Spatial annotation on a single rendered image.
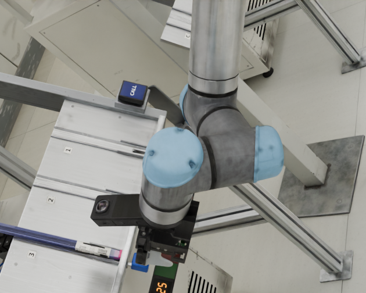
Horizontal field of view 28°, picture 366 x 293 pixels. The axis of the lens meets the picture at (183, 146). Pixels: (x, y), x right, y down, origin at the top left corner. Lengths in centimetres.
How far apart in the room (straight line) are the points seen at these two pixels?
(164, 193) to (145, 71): 161
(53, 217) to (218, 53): 47
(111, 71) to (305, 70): 69
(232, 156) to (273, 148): 6
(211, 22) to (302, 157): 104
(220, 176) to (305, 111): 136
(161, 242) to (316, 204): 100
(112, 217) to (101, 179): 24
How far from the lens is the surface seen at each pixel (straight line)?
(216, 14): 101
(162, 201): 99
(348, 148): 211
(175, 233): 111
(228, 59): 104
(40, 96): 147
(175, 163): 93
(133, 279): 173
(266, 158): 99
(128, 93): 141
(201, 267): 193
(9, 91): 149
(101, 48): 253
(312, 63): 244
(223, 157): 97
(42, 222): 131
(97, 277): 127
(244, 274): 210
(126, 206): 112
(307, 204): 208
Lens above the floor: 147
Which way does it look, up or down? 34 degrees down
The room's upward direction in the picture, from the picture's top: 49 degrees counter-clockwise
